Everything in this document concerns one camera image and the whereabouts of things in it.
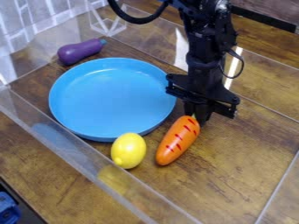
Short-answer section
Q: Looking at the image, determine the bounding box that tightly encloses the blue object at corner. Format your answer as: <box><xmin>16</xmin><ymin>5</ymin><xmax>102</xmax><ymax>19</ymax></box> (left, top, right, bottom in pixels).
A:
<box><xmin>0</xmin><ymin>192</ymin><xmax>22</xmax><ymax>224</ymax></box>

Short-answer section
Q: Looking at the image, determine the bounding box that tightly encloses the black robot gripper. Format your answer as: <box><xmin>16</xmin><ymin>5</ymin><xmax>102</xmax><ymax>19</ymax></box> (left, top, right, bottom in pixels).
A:
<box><xmin>166</xmin><ymin>55</ymin><xmax>241</xmax><ymax>127</ymax></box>

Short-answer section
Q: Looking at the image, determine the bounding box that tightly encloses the orange toy carrot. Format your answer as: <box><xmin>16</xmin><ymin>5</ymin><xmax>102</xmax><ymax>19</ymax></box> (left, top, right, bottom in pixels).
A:
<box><xmin>155</xmin><ymin>115</ymin><xmax>202</xmax><ymax>165</ymax></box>

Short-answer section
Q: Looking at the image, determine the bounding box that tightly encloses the yellow toy lemon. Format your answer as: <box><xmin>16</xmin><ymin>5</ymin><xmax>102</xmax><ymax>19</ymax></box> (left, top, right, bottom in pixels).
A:
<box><xmin>111</xmin><ymin>133</ymin><xmax>147</xmax><ymax>169</ymax></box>

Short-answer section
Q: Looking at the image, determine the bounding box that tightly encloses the purple toy eggplant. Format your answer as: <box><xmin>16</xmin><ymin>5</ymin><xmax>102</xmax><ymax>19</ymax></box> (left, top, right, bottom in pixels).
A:
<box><xmin>58</xmin><ymin>38</ymin><xmax>107</xmax><ymax>66</ymax></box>

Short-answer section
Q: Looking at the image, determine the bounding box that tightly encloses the blue round plate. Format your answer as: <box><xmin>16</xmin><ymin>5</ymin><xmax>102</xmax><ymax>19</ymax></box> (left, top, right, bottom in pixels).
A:
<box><xmin>48</xmin><ymin>58</ymin><xmax>177</xmax><ymax>142</ymax></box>

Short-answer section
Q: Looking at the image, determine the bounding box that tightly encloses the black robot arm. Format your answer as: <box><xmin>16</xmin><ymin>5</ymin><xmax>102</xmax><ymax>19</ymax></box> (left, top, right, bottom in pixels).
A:
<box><xmin>107</xmin><ymin>0</ymin><xmax>241</xmax><ymax>124</ymax></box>

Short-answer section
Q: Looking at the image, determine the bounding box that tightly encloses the clear acrylic enclosure wall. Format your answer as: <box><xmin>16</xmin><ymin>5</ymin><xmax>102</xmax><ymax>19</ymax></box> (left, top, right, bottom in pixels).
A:
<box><xmin>0</xmin><ymin>0</ymin><xmax>299</xmax><ymax>224</ymax></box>

